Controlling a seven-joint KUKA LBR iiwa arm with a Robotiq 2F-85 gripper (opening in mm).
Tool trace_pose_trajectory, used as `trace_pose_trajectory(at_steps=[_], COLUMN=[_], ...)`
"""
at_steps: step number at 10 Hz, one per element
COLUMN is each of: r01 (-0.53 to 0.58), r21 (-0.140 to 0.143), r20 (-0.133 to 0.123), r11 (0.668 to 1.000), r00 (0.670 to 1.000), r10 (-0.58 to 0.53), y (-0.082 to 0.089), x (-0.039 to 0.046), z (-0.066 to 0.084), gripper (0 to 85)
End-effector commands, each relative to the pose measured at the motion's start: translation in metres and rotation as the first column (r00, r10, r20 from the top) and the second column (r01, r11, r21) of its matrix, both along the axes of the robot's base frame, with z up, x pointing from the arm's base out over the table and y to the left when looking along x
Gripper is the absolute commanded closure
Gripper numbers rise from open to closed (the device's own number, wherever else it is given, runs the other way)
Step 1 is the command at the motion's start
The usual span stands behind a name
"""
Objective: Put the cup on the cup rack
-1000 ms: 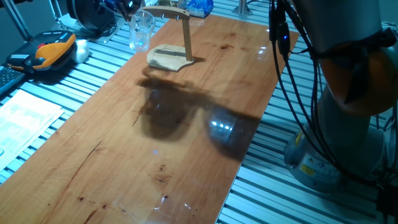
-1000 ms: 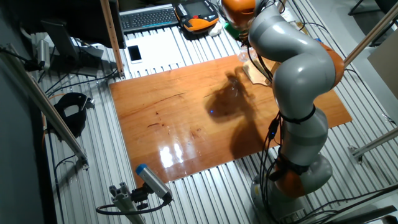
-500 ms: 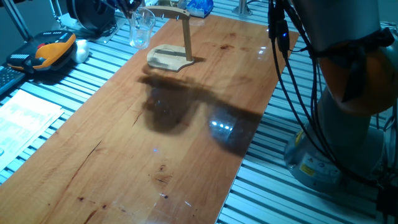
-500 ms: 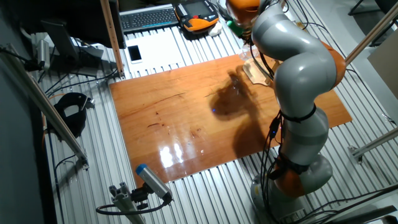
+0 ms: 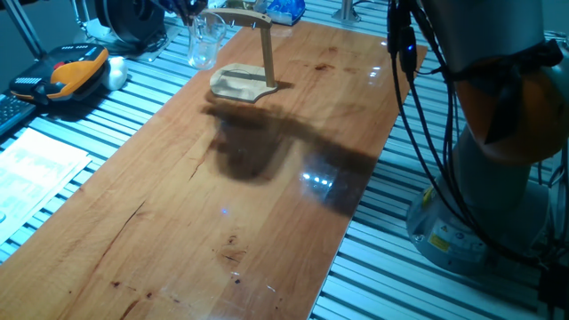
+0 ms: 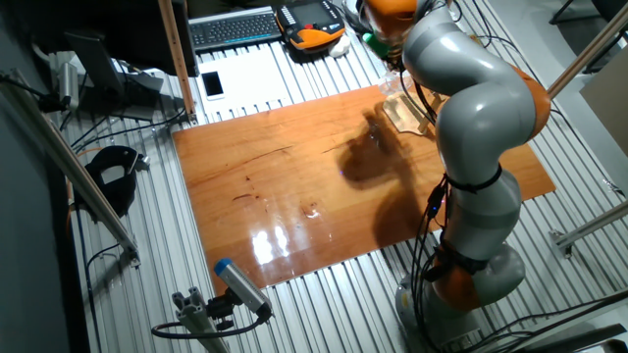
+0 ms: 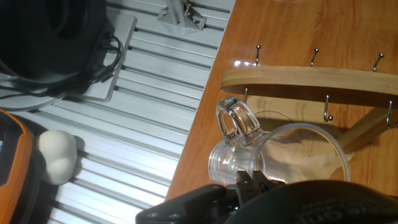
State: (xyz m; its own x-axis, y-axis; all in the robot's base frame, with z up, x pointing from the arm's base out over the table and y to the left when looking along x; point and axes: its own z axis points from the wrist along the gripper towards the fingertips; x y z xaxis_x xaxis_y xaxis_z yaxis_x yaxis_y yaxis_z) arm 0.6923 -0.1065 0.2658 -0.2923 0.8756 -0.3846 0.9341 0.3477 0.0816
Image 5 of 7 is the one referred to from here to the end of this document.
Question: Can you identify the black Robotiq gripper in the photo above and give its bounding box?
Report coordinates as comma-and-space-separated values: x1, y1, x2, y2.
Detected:
155, 0, 209, 27

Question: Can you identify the clear plastic cup with handle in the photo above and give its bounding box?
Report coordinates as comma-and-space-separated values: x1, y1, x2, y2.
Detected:
186, 12, 228, 71

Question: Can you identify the wooden cup rack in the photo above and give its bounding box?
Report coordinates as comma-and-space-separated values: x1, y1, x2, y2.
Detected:
202, 7, 279, 104

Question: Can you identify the black round device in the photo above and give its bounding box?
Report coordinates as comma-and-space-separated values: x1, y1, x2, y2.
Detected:
94, 0, 168, 45

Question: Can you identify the blue plastic packet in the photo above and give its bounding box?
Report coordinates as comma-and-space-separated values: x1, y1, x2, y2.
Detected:
265, 0, 307, 27

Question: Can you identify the white cloth lump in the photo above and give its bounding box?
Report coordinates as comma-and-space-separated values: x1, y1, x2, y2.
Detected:
100, 56, 129, 92

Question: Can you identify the thin metal rod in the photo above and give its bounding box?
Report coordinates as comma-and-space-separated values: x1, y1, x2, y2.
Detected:
68, 0, 90, 28

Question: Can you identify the orange black teach pendant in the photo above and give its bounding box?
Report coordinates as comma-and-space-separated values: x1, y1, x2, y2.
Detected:
8, 43, 110, 107

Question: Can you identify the black computer keyboard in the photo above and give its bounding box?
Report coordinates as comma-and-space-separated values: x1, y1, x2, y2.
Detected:
0, 92, 37, 137

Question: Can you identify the white printed paper sheet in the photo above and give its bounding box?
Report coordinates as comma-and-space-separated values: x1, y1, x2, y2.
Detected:
0, 127, 93, 245

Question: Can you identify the large wooden board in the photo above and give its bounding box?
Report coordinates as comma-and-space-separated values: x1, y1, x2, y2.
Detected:
0, 20, 429, 320

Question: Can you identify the aluminium frame post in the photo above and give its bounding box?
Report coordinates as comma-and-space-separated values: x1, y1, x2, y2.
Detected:
332, 0, 362, 24

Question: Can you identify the aluminium frame strut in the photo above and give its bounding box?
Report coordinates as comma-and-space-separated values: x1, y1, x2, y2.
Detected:
0, 0, 48, 61

